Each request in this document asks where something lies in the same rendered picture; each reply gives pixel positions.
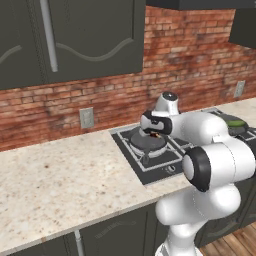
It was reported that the grey base cupboard handle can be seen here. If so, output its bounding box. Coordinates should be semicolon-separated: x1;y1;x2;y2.
73;229;85;256

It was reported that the grey wall socket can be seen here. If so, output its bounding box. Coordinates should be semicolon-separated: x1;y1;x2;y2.
233;80;246;99
79;106;95;130

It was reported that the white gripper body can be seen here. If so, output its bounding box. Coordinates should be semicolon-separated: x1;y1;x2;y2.
138;127;158;138

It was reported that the dark grey wall cupboard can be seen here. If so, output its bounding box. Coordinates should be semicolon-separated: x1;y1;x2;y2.
228;7;256;50

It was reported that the dark grey wall cupboard door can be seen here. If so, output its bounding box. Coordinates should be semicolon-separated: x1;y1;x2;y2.
0;0;47;91
33;0;147;85

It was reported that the dark frying pan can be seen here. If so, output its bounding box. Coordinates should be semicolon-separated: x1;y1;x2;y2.
225;114;250;137

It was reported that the green cucumber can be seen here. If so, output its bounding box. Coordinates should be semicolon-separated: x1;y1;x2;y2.
227;120;248;129

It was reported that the black hob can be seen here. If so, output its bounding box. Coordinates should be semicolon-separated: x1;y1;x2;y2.
110;107;256;186

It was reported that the grey frying pan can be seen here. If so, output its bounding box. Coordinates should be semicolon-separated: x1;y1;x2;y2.
129;130;168;165

